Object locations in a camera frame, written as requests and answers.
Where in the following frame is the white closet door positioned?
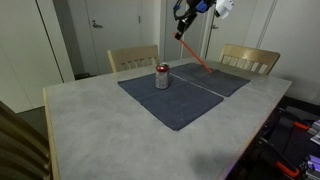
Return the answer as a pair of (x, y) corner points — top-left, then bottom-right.
(159, 0), (205, 63)

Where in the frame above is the aluminium extrusion rail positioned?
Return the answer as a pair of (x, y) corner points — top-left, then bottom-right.
(301, 154), (320, 180)
(308, 119), (320, 146)

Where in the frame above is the light wooden slat chair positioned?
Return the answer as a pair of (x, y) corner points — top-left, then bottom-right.
(218, 43), (281, 76)
(0, 99), (53, 180)
(107, 44), (160, 74)

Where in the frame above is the dark blue cloth placemat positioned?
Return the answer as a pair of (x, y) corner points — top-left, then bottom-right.
(169, 62), (251, 98)
(117, 72), (225, 132)

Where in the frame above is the blue wrist adapter piece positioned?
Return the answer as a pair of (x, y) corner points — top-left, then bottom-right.
(195, 0), (209, 14)

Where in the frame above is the orange plastic straw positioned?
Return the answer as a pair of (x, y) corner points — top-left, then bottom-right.
(172, 32), (214, 74)

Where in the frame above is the red silver soda can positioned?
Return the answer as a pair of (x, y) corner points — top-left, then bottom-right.
(155, 62), (171, 90)

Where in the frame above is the black clamp orange handle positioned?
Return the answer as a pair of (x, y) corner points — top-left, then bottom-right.
(256, 136), (301, 179)
(278, 114), (312, 133)

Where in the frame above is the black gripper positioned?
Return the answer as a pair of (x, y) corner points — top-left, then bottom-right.
(175, 0), (199, 40)

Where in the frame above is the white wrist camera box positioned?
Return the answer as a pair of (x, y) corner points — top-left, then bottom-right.
(214, 0), (235, 20)

